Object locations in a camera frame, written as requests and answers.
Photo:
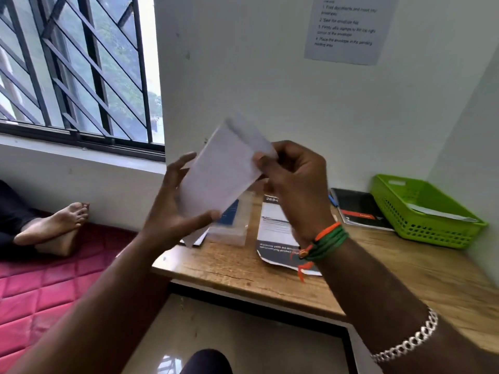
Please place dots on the black notebook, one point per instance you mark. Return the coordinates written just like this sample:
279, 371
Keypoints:
358, 206

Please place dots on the orange and green thread wristbands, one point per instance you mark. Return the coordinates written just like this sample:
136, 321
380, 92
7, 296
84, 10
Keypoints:
327, 241

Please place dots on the paper notice on wall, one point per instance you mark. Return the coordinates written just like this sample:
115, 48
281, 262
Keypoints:
351, 31

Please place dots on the person's right hand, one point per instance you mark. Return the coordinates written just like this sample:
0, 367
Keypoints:
300, 190

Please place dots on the person's left hand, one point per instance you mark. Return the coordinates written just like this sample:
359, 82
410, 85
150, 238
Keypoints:
167, 222

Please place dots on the person's dark trouser leg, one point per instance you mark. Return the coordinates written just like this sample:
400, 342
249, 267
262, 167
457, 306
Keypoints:
206, 364

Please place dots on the single white envelope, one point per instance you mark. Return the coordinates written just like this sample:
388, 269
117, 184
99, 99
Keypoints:
440, 213

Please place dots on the green plastic basket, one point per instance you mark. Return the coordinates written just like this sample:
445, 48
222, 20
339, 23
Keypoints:
429, 225

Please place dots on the black metal desk frame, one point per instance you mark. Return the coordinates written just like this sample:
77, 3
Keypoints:
273, 311

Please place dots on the stack of printed papers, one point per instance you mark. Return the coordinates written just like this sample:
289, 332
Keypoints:
273, 249

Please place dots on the window with metal bars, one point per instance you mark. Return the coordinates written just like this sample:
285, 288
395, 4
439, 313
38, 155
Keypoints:
78, 73

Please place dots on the person's right forearm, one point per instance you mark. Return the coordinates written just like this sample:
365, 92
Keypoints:
390, 307

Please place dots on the blue pen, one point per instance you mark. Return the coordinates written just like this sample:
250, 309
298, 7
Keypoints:
333, 201

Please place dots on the person's left forearm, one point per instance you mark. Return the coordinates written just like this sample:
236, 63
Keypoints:
89, 319

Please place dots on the envelopes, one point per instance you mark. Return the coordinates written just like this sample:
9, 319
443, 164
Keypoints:
222, 171

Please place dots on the clear plastic envelope wrapper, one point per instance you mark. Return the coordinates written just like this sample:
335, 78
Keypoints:
234, 231

